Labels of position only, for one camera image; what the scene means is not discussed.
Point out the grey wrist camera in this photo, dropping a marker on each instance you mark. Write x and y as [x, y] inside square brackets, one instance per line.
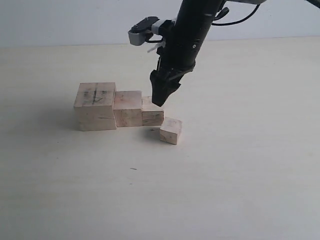
[150, 30]

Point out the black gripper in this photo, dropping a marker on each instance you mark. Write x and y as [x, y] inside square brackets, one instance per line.
[182, 46]

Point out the smallest wooden cube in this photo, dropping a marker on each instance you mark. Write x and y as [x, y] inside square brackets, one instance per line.
[170, 130]

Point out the largest marked wooden cube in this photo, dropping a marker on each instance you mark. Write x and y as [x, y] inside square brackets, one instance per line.
[94, 105]

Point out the second largest wooden cube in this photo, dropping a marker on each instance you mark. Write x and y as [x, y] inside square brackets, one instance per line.
[128, 108]

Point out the third largest wooden cube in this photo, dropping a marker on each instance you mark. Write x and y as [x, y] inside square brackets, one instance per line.
[152, 115]

